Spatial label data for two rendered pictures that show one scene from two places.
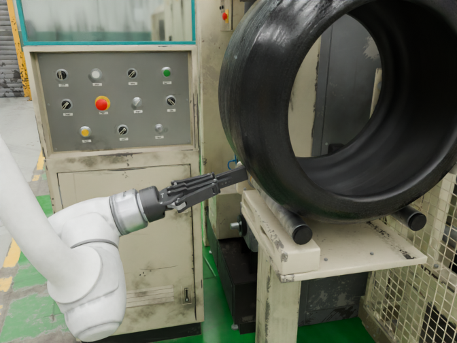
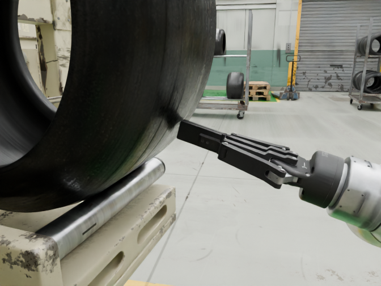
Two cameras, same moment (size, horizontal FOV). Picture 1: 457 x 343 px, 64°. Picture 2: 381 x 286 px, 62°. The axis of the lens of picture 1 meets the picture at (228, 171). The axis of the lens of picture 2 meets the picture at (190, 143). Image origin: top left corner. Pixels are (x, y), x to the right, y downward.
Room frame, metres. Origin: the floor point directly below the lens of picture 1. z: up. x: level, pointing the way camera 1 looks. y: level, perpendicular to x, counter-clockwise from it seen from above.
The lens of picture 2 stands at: (1.18, 0.23, 1.12)
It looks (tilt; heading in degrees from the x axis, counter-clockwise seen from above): 15 degrees down; 211
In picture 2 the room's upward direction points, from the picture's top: straight up
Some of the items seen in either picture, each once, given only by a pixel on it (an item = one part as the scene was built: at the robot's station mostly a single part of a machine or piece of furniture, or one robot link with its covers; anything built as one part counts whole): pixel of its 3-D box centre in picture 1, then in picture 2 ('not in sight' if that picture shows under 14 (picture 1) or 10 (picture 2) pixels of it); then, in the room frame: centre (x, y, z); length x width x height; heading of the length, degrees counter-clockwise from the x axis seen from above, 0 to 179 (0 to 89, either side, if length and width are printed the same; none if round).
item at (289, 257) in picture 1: (274, 224); (110, 239); (0.86, -0.12, 0.83); 0.36 x 0.09 x 0.06; 12
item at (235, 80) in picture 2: not in sight; (215, 66); (-4.39, -2.62, 0.96); 1.33 x 0.64 x 1.92; 109
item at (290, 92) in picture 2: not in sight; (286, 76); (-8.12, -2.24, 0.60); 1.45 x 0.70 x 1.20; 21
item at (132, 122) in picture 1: (131, 198); not in sight; (1.47, 0.42, 0.63); 0.56 x 0.41 x 1.27; 102
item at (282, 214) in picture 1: (276, 202); (109, 201); (0.86, -0.12, 0.90); 0.35 x 0.05 x 0.05; 12
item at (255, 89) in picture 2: not in sight; (254, 90); (-7.67, -3.00, 0.22); 1.27 x 0.90 x 0.44; 21
